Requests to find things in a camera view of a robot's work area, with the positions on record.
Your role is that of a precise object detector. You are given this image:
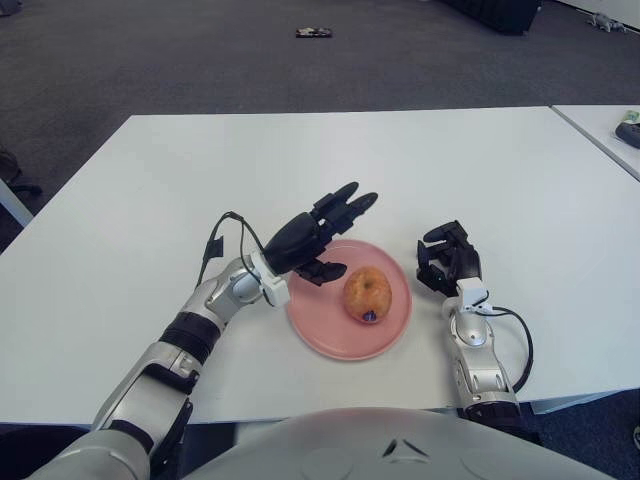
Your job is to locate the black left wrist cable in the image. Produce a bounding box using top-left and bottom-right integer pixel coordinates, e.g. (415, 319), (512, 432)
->
(197, 211), (266, 289)

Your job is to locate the white desk leg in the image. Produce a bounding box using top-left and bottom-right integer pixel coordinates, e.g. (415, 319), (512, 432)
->
(0, 175), (35, 227)

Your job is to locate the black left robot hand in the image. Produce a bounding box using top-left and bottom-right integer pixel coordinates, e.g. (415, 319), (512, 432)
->
(262, 181), (380, 287)

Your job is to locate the grey robot torso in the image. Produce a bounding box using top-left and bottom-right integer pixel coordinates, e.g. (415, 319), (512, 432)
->
(182, 405), (609, 480)

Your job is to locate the white table support beam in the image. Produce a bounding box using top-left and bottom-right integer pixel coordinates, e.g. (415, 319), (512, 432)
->
(529, 384), (640, 416)

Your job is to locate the black office chair base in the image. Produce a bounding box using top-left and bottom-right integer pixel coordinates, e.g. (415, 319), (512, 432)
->
(0, 147), (44, 197)

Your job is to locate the small grey toy figure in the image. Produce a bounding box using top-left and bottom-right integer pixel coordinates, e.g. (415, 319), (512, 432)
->
(587, 13), (626, 32)

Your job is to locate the dark grey handheld controller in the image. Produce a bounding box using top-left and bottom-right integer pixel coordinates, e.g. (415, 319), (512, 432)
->
(613, 122), (640, 150)

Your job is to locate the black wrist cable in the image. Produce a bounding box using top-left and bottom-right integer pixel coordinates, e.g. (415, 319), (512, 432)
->
(487, 305), (534, 394)
(197, 211), (266, 289)

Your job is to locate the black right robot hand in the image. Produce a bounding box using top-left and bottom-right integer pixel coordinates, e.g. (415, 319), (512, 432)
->
(415, 219), (484, 297)

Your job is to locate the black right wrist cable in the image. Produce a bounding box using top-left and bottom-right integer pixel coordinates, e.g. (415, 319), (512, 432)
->
(487, 305), (534, 394)

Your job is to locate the large black case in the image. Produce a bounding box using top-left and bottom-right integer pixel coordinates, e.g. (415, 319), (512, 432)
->
(442, 0), (544, 36)

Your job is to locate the pink round plate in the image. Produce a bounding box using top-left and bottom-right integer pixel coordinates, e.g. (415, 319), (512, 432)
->
(284, 239), (414, 362)

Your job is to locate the orange-red apple with sticker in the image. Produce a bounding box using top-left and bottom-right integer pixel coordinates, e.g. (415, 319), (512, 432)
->
(342, 266), (394, 325)

